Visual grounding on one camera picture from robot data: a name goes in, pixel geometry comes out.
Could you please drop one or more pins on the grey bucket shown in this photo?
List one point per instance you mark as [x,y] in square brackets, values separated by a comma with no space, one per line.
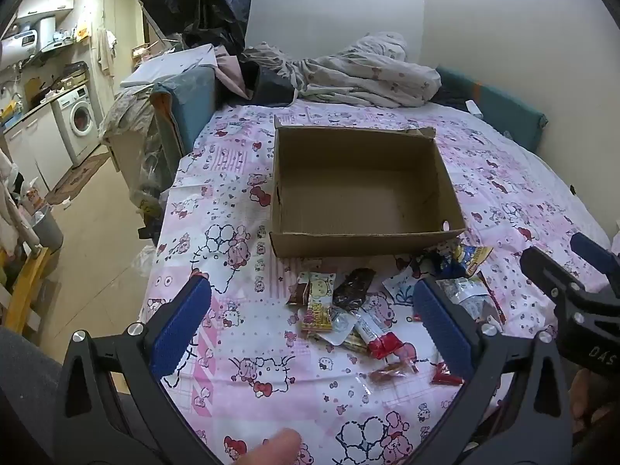
[48,230]

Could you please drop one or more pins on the red white snack bar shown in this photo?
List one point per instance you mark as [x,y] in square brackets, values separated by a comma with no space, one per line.
[377,333]

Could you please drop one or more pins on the small brown chocolate packet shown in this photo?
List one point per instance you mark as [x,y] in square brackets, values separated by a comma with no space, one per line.
[298,293]

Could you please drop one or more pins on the person's left hand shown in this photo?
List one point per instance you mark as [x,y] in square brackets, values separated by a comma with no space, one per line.
[276,448]

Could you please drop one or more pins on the black plastic bag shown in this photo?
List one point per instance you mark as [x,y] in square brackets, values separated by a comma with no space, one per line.
[208,0]

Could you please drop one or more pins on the black cloth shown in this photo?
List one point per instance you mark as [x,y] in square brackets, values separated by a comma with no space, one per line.
[271,85]

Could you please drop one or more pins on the pink cartoon printed bed sheet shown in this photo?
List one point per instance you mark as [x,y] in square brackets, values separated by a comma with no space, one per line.
[232,203]

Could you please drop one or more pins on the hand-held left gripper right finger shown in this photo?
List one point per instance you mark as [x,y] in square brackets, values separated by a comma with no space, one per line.
[443,329]

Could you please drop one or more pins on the small white jelly cup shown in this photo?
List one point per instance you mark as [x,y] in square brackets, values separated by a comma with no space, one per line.
[341,327]

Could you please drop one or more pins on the white tag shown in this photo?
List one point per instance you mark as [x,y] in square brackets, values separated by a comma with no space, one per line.
[475,107]

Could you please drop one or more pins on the teal cushioned headboard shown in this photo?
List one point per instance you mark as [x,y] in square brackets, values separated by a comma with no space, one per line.
[503,106]

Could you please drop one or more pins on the brown cardboard box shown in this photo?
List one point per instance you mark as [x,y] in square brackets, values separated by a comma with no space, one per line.
[339,193]

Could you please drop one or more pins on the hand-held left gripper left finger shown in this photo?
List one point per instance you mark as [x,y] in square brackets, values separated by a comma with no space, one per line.
[181,322]

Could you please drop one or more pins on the white water heater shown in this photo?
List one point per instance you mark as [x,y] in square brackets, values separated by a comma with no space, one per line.
[24,41]

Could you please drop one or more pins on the pink cloth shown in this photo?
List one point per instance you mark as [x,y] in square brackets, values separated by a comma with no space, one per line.
[232,70]

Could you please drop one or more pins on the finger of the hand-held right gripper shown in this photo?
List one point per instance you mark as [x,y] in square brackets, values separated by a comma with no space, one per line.
[593,252]
[550,276]

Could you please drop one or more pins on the yellow wooden rack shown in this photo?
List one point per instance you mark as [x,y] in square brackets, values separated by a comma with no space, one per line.
[26,286]

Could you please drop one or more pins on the white washing machine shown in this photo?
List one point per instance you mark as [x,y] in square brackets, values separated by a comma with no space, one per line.
[82,118]

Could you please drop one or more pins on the yellow cartoon snack packet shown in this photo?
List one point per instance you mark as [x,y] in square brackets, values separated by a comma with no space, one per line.
[319,300]

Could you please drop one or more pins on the white kitchen cabinet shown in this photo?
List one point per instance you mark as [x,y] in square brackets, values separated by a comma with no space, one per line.
[34,150]

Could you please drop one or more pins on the brown door mat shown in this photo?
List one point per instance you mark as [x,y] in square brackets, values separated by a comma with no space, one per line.
[77,179]

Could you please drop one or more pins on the white flat board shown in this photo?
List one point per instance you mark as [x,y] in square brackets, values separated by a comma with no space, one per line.
[169,65]

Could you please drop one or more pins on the teal cushioned armrest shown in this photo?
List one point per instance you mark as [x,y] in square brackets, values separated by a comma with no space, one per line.
[189,101]

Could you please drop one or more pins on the small red snack packet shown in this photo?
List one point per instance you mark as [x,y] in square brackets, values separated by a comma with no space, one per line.
[441,378]

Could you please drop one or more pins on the blue yellow snack bag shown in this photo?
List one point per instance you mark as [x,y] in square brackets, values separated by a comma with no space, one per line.
[467,256]

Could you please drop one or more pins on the clear plastic bag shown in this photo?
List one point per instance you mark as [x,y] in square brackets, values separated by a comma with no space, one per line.
[145,179]

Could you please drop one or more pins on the clear brown snack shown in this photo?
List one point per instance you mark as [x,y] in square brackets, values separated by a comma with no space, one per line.
[387,375]

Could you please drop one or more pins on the grey patterned cloth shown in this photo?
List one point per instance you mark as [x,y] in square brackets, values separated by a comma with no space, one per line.
[128,111]

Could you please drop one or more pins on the person's right hand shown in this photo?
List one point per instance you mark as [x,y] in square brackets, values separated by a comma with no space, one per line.
[579,397]

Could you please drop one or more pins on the white wall cabinet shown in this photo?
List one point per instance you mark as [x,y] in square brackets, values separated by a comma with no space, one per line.
[46,7]

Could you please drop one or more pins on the crumpled floral duvet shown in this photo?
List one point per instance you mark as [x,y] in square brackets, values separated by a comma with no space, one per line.
[368,72]

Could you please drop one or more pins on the white hanging towel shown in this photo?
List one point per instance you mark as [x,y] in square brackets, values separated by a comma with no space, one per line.
[105,51]

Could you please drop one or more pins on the dark brown snack packet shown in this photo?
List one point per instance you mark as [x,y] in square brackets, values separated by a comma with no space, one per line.
[353,288]

